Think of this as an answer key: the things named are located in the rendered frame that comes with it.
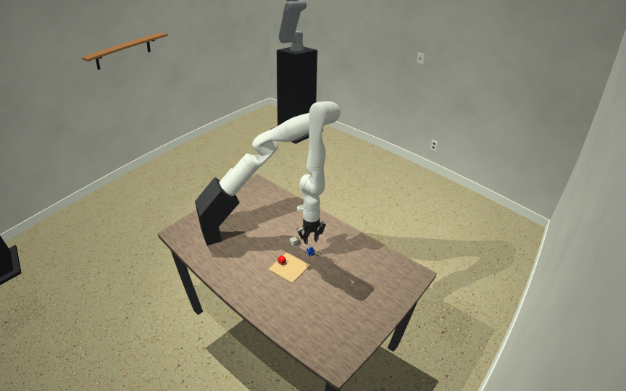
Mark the pale yellow flat mat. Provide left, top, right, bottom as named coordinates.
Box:
left=269, top=253, right=310, bottom=283

